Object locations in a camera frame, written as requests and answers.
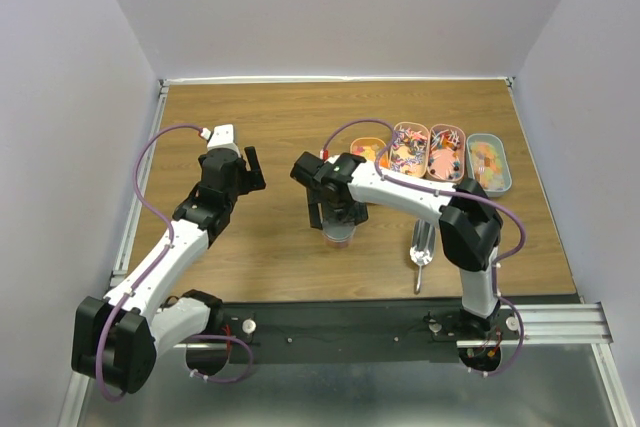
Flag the aluminium frame rail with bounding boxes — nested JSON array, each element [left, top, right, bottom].
[[498, 304, 613, 345]]

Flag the clear glass jar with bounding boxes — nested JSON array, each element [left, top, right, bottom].
[[323, 233, 354, 249]]

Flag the blue tray popsicle candies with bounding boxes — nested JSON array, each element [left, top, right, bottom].
[[466, 133, 512, 198]]

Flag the silver metal scoop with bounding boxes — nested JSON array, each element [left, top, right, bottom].
[[409, 220, 436, 295]]

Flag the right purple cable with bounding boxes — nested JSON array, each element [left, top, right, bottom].
[[319, 118, 527, 378]]

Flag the pink tray round lollipops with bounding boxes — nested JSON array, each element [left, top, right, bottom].
[[426, 124, 466, 183]]

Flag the beige tray swirl lollipops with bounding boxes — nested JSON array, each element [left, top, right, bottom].
[[389, 122, 430, 178]]

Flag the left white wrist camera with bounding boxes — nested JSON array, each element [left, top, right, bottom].
[[199, 124, 239, 153]]

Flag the orange tray star candies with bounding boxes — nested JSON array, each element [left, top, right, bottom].
[[349, 137, 390, 169]]

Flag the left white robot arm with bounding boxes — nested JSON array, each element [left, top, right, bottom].
[[71, 147, 266, 394]]

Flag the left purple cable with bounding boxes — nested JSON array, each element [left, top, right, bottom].
[[94, 124, 254, 402]]

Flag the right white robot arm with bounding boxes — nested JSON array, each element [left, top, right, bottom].
[[290, 152, 503, 339]]

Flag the purple cable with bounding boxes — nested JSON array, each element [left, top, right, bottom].
[[94, 124, 254, 402], [319, 118, 527, 378]]

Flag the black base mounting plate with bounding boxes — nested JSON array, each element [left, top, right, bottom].
[[185, 298, 524, 375]]

